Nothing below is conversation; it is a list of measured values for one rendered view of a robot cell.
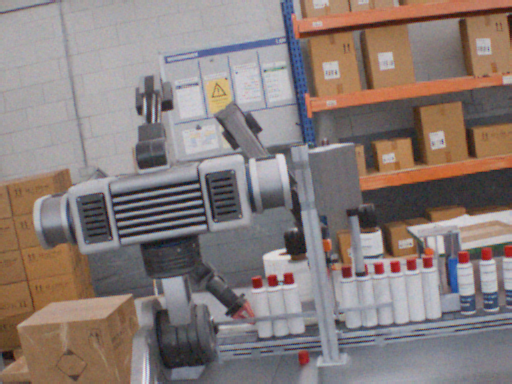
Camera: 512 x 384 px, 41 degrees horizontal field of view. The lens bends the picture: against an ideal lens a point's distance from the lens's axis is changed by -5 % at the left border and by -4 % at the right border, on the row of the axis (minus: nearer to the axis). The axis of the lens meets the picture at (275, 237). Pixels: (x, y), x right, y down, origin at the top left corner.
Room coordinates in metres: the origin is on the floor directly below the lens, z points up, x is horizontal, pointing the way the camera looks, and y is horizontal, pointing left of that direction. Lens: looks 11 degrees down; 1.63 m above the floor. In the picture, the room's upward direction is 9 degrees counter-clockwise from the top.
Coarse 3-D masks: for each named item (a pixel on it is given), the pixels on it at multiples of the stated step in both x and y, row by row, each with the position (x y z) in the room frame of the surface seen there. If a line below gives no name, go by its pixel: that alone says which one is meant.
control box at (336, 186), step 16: (336, 144) 2.17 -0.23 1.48; (352, 144) 2.13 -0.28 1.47; (320, 160) 2.02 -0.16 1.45; (336, 160) 2.07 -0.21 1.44; (352, 160) 2.13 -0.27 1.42; (320, 176) 2.03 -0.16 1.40; (336, 176) 2.07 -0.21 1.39; (352, 176) 2.12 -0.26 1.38; (320, 192) 2.03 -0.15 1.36; (336, 192) 2.06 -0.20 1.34; (352, 192) 2.11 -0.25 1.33; (320, 208) 2.04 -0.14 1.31; (336, 208) 2.05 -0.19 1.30
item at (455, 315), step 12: (444, 312) 2.18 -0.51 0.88; (456, 312) 2.16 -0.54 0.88; (480, 312) 2.12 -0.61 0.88; (492, 312) 2.09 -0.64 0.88; (504, 312) 2.07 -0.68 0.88; (396, 324) 2.15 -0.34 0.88; (408, 324) 2.13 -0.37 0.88; (240, 336) 2.30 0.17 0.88; (252, 336) 2.28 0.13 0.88; (288, 336) 2.22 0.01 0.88; (300, 336) 2.20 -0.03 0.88; (312, 336) 2.19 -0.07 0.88
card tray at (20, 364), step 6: (18, 360) 2.44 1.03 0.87; (24, 360) 2.48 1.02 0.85; (12, 366) 2.39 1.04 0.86; (18, 366) 2.43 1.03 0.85; (24, 366) 2.45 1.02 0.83; (6, 372) 2.32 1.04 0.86; (12, 372) 2.38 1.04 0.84; (18, 372) 2.29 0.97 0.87; (24, 372) 2.28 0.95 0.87; (6, 378) 2.30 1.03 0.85; (12, 378) 2.29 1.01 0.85; (18, 378) 2.29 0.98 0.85; (24, 378) 2.28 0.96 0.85; (30, 378) 2.28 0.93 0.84
